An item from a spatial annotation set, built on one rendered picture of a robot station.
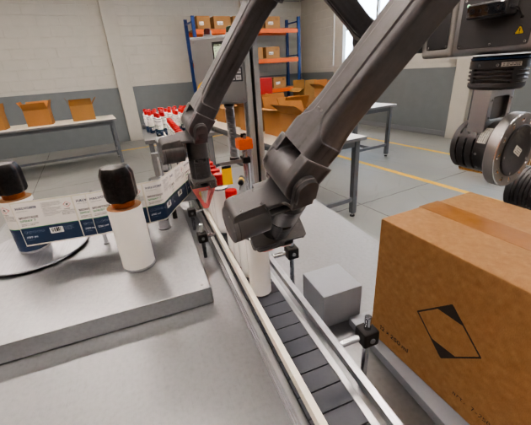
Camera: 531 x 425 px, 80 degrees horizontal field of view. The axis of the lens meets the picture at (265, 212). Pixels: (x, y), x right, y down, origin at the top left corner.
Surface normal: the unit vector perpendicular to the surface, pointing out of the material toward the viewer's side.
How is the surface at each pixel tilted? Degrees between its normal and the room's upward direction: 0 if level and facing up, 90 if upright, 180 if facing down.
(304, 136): 63
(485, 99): 90
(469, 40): 90
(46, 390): 0
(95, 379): 0
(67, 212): 90
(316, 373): 0
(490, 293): 90
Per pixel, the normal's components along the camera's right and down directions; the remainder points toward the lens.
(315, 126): -0.68, -0.13
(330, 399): -0.07, -0.91
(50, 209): 0.25, 0.38
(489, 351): -0.90, 0.23
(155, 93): 0.48, 0.33
